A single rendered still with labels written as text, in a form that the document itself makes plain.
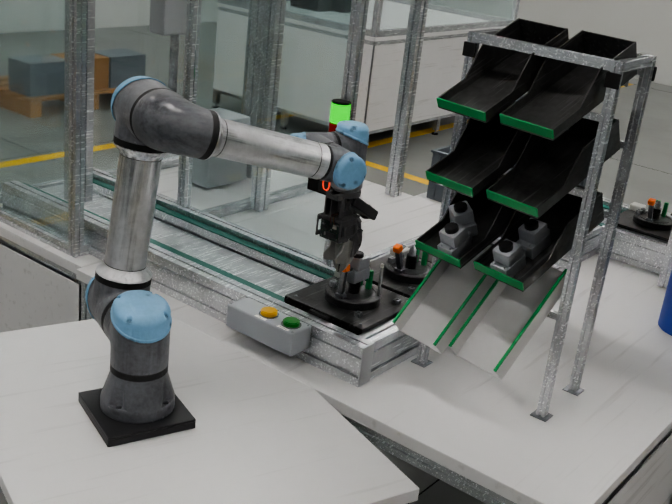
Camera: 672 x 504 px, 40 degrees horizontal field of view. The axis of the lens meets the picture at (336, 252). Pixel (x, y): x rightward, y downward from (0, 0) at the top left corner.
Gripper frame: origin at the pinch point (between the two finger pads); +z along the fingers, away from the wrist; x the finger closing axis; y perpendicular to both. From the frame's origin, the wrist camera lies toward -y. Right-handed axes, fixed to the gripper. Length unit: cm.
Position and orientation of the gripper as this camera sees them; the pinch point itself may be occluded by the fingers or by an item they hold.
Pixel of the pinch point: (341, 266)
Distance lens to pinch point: 223.5
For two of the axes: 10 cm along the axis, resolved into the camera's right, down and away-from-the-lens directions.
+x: 7.8, 3.1, -5.4
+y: -6.1, 2.2, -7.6
